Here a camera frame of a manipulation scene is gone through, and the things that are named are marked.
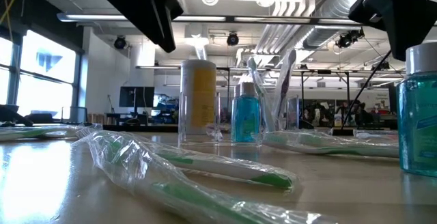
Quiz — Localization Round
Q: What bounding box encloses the pink toothbrush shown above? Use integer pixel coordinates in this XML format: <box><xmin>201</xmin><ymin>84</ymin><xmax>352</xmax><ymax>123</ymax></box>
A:
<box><xmin>354</xmin><ymin>129</ymin><xmax>399</xmax><ymax>140</ymax></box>

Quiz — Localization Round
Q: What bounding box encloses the clear acrylic organizer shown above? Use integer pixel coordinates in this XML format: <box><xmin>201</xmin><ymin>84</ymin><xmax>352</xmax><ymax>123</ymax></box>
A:
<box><xmin>178</xmin><ymin>90</ymin><xmax>302</xmax><ymax>146</ymax></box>

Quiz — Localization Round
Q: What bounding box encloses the black ceiling spotlight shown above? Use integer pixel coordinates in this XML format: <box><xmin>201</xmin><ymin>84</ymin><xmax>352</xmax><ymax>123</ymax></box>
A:
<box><xmin>226</xmin><ymin>31</ymin><xmax>240</xmax><ymax>46</ymax></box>
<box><xmin>113</xmin><ymin>35</ymin><xmax>128</xmax><ymax>50</ymax></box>
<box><xmin>336</xmin><ymin>28</ymin><xmax>365</xmax><ymax>49</ymax></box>

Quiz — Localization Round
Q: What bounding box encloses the white canister with yellow label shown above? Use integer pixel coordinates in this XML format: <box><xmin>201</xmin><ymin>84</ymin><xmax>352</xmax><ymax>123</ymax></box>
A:
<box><xmin>179</xmin><ymin>59</ymin><xmax>218</xmax><ymax>136</ymax></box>

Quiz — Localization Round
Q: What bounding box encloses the person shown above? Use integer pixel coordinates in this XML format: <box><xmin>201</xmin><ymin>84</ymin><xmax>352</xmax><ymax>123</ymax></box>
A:
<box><xmin>354</xmin><ymin>101</ymin><xmax>376</xmax><ymax>126</ymax></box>

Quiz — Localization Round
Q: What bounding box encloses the large room window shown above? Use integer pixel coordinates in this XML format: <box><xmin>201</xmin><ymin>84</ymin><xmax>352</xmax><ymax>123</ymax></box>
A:
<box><xmin>0</xmin><ymin>29</ymin><xmax>85</xmax><ymax>122</ymax></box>

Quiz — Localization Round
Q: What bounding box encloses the long ceiling light rail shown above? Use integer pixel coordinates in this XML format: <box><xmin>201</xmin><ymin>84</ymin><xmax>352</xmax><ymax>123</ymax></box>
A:
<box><xmin>56</xmin><ymin>12</ymin><xmax>363</xmax><ymax>26</ymax></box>

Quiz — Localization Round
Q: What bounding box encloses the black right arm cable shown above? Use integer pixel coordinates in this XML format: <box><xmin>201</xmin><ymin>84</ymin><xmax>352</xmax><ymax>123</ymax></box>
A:
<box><xmin>341</xmin><ymin>49</ymin><xmax>393</xmax><ymax>130</ymax></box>

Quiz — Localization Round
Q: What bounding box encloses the silver ventilation duct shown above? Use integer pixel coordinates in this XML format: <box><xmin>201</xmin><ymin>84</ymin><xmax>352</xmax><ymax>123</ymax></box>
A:
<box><xmin>255</xmin><ymin>0</ymin><xmax>368</xmax><ymax>59</ymax></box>

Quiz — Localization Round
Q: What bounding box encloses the dark wall monitor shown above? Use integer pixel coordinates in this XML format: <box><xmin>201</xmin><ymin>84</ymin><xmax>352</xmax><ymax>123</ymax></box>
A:
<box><xmin>119</xmin><ymin>86</ymin><xmax>155</xmax><ymax>108</ymax></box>

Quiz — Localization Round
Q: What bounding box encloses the black metal stand frame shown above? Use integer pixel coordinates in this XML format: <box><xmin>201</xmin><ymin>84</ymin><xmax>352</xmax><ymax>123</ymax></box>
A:
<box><xmin>218</xmin><ymin>67</ymin><xmax>351</xmax><ymax>129</ymax></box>

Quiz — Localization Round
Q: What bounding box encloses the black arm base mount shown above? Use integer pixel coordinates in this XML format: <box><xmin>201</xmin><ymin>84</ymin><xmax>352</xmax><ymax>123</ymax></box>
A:
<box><xmin>0</xmin><ymin>103</ymin><xmax>34</xmax><ymax>127</ymax></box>

